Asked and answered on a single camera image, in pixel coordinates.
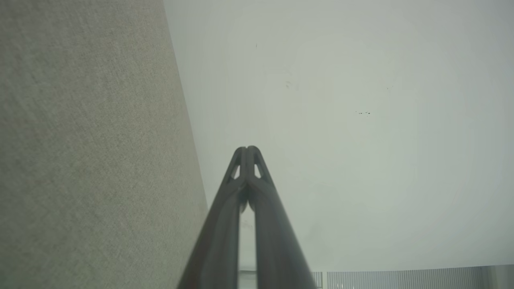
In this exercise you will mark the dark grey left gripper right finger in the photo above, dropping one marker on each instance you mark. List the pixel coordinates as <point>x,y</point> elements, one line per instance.
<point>277,249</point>

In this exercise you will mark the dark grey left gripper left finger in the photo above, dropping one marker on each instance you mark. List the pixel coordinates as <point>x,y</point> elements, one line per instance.
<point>219,241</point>

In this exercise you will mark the beige fabric panel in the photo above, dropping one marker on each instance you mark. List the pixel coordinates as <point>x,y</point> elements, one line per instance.
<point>80,140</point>

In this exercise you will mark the white ribbed panel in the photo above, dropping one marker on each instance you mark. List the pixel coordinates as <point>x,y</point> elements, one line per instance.
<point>401,279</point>

